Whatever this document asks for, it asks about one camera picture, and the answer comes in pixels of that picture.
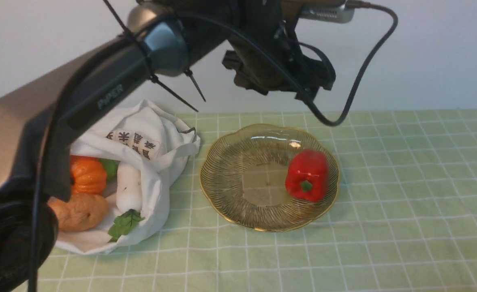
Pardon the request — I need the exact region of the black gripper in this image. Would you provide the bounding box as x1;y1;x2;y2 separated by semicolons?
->
222;0;336;96

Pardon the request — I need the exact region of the red bell pepper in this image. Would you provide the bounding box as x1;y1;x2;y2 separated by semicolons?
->
285;149;329;202

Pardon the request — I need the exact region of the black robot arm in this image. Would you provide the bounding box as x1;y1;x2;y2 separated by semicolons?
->
0;0;347;292

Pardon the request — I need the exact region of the white cloth bag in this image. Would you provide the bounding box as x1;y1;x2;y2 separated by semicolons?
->
56;100;201;255

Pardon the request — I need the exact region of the amber glass plate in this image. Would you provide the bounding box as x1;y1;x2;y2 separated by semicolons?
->
199;124;340;232

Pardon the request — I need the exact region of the green pepper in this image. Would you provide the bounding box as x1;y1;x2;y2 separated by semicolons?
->
98;158;119;182

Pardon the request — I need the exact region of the white radish with leaves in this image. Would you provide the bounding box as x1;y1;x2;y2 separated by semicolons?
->
107;162;144;243

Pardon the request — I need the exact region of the orange pumpkin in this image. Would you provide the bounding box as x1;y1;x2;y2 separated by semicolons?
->
70;155;107;195

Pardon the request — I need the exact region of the green checkered tablecloth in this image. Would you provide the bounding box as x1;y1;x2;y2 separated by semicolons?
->
39;109;477;292

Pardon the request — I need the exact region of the brown potato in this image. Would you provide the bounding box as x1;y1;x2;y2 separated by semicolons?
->
48;193;109;232

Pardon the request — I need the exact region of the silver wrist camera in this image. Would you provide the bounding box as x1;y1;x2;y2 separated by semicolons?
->
300;0;355;24

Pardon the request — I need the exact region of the black cable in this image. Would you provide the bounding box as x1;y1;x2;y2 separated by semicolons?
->
27;2;399;292

